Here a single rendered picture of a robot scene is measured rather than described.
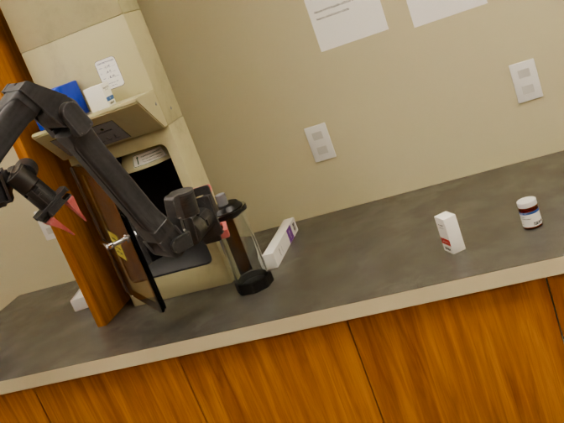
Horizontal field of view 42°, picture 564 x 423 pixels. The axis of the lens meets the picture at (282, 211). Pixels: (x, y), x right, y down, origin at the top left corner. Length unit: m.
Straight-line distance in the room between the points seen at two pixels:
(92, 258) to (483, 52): 1.26
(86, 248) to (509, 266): 1.17
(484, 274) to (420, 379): 0.32
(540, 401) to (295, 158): 1.05
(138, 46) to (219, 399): 0.92
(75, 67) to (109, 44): 0.12
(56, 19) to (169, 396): 1.01
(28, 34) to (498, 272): 1.32
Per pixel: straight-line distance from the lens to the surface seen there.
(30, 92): 1.45
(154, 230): 1.61
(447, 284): 1.64
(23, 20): 2.10
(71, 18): 2.03
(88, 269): 2.16
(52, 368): 2.06
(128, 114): 1.90
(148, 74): 1.97
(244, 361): 1.86
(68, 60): 2.05
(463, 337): 1.74
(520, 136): 2.29
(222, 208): 1.88
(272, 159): 2.37
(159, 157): 2.05
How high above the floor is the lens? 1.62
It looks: 15 degrees down
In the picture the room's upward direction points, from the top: 21 degrees counter-clockwise
